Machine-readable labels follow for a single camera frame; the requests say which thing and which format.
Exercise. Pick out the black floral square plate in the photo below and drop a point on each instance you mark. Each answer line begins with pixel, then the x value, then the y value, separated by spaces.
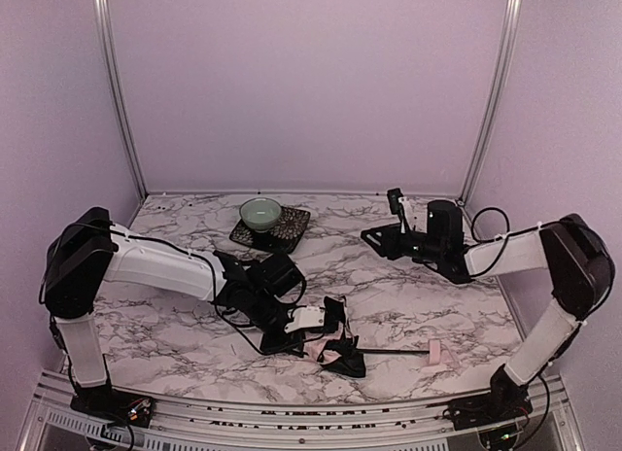
pixel 280 239

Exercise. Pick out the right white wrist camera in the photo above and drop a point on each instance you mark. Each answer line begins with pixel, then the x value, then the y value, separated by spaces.
pixel 402 207

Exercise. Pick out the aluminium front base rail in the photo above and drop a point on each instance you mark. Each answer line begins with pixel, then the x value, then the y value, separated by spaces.
pixel 451 422

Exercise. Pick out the left aluminium frame post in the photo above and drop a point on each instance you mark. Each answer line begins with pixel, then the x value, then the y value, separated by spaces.
pixel 106 35

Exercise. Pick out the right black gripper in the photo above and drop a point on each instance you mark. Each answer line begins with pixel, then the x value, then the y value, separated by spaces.
pixel 397 240

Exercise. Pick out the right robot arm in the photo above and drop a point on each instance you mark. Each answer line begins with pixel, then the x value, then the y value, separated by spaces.
pixel 564 266

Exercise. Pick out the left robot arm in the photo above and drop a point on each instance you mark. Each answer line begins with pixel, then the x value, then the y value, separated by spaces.
pixel 94 250

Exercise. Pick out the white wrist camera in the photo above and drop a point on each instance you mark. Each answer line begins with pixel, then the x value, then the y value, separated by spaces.
pixel 305 318
pixel 402 207

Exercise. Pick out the right aluminium frame post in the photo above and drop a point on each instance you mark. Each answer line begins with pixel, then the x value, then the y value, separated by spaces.
pixel 509 31

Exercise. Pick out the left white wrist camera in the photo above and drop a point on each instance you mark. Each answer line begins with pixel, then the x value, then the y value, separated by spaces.
pixel 305 318

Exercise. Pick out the aluminium frame post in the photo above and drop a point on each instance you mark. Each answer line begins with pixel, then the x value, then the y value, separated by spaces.
pixel 509 31
pixel 106 35

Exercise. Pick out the pink and black umbrella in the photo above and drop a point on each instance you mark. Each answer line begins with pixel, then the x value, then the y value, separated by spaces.
pixel 337 350

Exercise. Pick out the celadon green ceramic bowl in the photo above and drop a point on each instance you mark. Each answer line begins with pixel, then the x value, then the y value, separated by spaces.
pixel 260 214

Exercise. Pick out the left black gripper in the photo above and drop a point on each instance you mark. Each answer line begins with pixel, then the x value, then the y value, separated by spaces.
pixel 328 331

